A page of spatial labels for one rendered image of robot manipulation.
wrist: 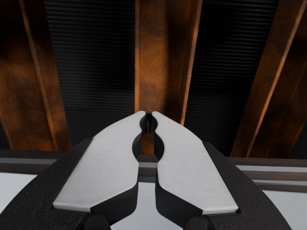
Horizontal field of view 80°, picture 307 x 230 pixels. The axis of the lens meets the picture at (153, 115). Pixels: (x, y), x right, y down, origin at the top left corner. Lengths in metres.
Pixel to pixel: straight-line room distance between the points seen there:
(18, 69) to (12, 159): 0.17
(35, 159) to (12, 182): 0.03
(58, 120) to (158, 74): 0.19
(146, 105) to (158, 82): 0.05
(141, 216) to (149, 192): 0.04
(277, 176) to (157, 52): 0.23
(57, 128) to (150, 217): 0.21
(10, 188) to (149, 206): 0.13
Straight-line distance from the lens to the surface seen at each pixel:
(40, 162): 0.23
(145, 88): 0.32
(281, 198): 0.24
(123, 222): 0.23
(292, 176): 0.26
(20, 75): 0.38
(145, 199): 0.20
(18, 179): 0.22
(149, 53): 0.30
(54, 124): 0.34
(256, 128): 0.35
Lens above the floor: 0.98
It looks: 62 degrees down
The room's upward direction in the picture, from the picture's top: 178 degrees clockwise
